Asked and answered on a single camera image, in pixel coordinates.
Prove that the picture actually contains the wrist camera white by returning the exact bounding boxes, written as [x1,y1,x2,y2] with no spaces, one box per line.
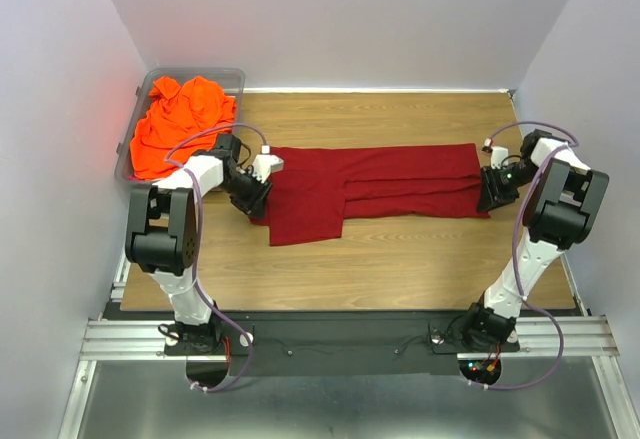
[250,154,284,183]
[481,138,509,169]

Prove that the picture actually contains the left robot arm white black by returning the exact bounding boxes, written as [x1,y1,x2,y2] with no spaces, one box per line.
[124,133,284,356]

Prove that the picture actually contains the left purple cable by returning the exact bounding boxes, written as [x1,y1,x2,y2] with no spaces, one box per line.
[164,122,272,394]

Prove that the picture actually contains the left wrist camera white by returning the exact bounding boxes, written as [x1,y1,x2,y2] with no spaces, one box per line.
[250,154,284,183]

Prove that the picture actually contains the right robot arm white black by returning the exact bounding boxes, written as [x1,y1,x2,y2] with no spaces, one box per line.
[461,122,609,350]

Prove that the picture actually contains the clear plastic bin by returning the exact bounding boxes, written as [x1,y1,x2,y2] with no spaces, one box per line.
[114,67,245,188]

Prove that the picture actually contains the dark red t shirt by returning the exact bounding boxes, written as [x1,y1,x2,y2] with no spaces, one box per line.
[257,144,482,246]

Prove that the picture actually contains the aluminium frame rail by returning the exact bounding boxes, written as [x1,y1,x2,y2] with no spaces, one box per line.
[57,193,624,439]

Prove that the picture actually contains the orange t shirt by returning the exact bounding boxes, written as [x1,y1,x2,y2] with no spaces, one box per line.
[129,76,237,181]

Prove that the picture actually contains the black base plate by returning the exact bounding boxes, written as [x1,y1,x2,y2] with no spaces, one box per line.
[164,309,521,379]

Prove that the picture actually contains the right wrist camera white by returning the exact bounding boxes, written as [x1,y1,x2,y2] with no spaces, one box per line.
[481,138,509,169]

